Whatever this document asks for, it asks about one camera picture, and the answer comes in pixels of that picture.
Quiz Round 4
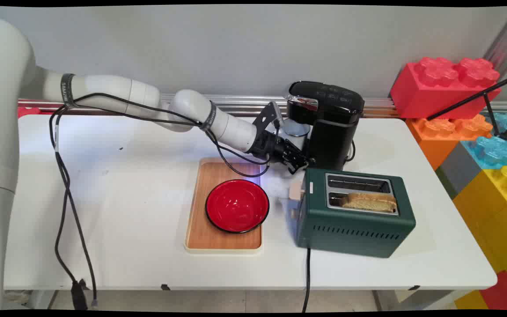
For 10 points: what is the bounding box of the upright aluminium profile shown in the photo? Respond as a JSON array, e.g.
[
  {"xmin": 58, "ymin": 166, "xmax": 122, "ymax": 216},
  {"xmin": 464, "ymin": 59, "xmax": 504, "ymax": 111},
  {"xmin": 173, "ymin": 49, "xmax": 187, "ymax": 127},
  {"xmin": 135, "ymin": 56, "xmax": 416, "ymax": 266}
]
[{"xmin": 482, "ymin": 6, "xmax": 507, "ymax": 76}]

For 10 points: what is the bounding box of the big light blue toy brick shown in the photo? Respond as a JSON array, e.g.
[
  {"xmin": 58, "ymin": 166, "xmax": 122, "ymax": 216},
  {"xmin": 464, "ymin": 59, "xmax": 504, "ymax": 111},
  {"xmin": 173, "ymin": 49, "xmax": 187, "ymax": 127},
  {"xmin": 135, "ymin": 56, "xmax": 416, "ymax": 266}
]
[{"xmin": 460, "ymin": 111, "xmax": 507, "ymax": 170}]

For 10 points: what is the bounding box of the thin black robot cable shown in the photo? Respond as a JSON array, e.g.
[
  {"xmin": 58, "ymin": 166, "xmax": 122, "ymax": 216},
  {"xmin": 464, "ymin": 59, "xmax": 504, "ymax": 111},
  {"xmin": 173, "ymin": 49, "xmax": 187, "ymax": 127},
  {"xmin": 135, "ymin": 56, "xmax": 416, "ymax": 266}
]
[{"xmin": 53, "ymin": 99, "xmax": 272, "ymax": 309}]

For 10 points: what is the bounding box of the wooden tray with cream rim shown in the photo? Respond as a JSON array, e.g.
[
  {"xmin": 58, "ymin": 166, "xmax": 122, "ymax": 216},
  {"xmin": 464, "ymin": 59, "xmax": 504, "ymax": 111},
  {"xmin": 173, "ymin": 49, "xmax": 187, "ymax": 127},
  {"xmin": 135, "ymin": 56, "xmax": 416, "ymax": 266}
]
[{"xmin": 184, "ymin": 157, "xmax": 264, "ymax": 255}]

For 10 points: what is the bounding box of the big green toy brick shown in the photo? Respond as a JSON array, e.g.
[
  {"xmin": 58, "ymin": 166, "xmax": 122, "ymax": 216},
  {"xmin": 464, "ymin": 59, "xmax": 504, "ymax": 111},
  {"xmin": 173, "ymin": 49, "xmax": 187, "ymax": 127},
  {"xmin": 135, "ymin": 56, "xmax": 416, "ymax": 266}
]
[{"xmin": 434, "ymin": 166, "xmax": 457, "ymax": 199}]

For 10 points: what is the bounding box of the black toaster power cord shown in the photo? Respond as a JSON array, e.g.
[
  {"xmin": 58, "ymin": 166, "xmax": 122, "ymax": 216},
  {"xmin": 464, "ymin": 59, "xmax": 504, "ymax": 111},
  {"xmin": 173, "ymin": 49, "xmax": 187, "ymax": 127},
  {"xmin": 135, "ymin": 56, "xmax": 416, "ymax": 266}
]
[{"xmin": 301, "ymin": 247, "xmax": 312, "ymax": 313}]

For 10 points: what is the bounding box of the black velcro strap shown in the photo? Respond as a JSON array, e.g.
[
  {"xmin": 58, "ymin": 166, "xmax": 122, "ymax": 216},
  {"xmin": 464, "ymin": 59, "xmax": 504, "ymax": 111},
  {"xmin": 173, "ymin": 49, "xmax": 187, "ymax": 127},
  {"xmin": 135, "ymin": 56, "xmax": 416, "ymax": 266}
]
[
  {"xmin": 60, "ymin": 73, "xmax": 76, "ymax": 107},
  {"xmin": 200, "ymin": 101, "xmax": 217, "ymax": 132}
]

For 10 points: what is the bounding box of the low yellow toy brick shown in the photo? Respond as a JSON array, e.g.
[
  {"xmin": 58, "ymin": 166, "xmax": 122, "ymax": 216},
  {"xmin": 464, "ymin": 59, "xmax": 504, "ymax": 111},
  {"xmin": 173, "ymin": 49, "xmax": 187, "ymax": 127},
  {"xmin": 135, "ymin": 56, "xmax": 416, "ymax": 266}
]
[{"xmin": 453, "ymin": 288, "xmax": 490, "ymax": 311}]

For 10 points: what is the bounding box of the big red toy brick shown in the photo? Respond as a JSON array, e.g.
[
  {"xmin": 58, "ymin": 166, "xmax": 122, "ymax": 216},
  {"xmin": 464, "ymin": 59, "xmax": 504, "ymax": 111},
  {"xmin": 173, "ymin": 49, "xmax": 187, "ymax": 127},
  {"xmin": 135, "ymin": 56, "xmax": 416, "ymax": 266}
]
[{"xmin": 389, "ymin": 56, "xmax": 502, "ymax": 120}]

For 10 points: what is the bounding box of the big grey toy brick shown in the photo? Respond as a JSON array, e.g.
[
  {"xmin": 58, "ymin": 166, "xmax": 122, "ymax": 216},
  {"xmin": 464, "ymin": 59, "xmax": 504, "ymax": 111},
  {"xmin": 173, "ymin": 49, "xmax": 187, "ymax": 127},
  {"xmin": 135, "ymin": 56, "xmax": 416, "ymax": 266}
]
[{"xmin": 438, "ymin": 141, "xmax": 485, "ymax": 199}]

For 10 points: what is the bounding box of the white table leg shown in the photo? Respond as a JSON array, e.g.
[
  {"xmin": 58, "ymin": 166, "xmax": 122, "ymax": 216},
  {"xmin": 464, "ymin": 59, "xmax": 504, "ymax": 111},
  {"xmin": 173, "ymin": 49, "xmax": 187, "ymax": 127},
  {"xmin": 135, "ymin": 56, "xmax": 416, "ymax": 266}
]
[{"xmin": 373, "ymin": 289, "xmax": 473, "ymax": 311}]

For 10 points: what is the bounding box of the low red toy brick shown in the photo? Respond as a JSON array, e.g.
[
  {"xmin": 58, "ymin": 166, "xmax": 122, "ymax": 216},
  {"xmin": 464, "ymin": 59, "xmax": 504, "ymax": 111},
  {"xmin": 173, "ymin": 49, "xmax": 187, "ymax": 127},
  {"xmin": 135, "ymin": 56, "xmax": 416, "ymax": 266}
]
[{"xmin": 479, "ymin": 269, "xmax": 507, "ymax": 311}]

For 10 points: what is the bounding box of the black coffee machine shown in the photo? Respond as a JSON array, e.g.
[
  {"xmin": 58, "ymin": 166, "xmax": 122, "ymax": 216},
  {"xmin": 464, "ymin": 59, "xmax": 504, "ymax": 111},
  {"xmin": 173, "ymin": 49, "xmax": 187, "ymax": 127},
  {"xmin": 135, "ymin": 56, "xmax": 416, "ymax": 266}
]
[{"xmin": 285, "ymin": 80, "xmax": 365, "ymax": 173}]

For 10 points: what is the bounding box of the white enamel mug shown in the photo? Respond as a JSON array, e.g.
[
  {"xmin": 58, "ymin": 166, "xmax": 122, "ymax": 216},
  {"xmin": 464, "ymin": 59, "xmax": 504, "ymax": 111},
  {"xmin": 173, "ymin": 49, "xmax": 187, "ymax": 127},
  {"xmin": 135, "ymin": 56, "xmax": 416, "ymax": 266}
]
[{"xmin": 280, "ymin": 119, "xmax": 312, "ymax": 153}]

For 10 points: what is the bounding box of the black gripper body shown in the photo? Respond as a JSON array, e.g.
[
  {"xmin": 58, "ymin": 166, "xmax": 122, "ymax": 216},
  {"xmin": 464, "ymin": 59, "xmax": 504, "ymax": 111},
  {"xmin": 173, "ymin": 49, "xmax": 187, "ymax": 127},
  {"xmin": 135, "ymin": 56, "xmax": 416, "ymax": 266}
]
[{"xmin": 249, "ymin": 130, "xmax": 297, "ymax": 165}]

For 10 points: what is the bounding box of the black tripod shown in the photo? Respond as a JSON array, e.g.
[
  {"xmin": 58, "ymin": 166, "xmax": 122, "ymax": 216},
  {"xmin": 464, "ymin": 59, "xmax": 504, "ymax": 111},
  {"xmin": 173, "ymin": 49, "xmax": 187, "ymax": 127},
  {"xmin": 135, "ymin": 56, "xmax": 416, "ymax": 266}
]
[{"xmin": 426, "ymin": 72, "xmax": 507, "ymax": 144}]

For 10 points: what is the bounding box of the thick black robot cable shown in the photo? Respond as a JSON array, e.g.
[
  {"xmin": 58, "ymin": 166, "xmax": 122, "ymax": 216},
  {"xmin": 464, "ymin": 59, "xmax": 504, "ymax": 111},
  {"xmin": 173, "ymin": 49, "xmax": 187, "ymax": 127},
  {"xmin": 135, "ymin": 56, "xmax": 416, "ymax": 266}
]
[{"xmin": 49, "ymin": 92, "xmax": 280, "ymax": 311}]

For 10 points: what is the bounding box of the toast slice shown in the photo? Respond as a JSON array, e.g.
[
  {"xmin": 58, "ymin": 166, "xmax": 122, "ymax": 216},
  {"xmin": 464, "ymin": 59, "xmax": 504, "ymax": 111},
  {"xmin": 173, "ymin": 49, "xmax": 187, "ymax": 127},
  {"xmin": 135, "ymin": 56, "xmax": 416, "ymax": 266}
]
[{"xmin": 340, "ymin": 192, "xmax": 398, "ymax": 214}]

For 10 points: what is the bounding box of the big yellow toy brick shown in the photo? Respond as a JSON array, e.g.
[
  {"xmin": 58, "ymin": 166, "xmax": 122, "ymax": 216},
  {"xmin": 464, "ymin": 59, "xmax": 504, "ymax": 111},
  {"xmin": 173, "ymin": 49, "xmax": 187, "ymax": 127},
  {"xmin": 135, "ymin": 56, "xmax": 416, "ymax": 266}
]
[{"xmin": 451, "ymin": 165, "xmax": 507, "ymax": 274}]

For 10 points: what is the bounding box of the horizontal aluminium rail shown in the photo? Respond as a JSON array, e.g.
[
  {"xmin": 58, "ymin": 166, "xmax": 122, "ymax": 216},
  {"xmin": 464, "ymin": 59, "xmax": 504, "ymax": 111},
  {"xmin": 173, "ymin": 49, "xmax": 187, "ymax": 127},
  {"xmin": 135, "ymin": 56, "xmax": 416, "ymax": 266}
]
[{"xmin": 18, "ymin": 94, "xmax": 507, "ymax": 119}]

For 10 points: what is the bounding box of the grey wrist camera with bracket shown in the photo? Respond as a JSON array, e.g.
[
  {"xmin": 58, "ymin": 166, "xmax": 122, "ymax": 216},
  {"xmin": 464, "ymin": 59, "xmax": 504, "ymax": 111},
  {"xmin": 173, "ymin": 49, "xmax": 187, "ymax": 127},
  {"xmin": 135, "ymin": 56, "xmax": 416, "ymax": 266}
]
[{"xmin": 253, "ymin": 101, "xmax": 286, "ymax": 133}]

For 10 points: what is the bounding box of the big orange toy brick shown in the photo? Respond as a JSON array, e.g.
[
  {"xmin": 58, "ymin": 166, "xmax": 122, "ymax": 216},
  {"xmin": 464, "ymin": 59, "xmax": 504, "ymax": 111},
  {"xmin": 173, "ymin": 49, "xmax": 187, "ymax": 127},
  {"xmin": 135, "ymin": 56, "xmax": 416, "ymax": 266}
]
[{"xmin": 405, "ymin": 113, "xmax": 494, "ymax": 171}]

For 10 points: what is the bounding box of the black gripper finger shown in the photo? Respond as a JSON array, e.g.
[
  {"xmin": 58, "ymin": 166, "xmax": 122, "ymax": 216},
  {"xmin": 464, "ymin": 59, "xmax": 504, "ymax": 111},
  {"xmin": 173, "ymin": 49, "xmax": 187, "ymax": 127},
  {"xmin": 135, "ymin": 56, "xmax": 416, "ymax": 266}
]
[
  {"xmin": 285, "ymin": 156, "xmax": 302, "ymax": 175},
  {"xmin": 289, "ymin": 141, "xmax": 311, "ymax": 168}
]

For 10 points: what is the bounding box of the green two-slot toaster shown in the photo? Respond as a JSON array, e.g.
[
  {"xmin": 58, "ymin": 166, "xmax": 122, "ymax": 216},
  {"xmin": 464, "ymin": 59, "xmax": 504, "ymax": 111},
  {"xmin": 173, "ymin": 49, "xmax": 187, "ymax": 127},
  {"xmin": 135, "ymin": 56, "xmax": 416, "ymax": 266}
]
[{"xmin": 289, "ymin": 167, "xmax": 417, "ymax": 259}]

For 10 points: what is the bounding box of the red bowl with black rim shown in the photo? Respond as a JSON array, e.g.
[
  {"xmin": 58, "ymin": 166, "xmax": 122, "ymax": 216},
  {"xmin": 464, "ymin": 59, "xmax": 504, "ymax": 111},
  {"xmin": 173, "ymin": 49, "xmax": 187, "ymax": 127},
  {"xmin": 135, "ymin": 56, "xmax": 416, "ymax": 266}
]
[{"xmin": 205, "ymin": 178, "xmax": 271, "ymax": 234}]

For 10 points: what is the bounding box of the red toy brick behind table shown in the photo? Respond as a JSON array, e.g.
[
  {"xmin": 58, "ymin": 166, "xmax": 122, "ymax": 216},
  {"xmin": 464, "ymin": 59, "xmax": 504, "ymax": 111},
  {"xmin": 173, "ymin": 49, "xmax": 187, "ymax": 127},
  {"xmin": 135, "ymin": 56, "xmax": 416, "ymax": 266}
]
[{"xmin": 18, "ymin": 107, "xmax": 54, "ymax": 119}]

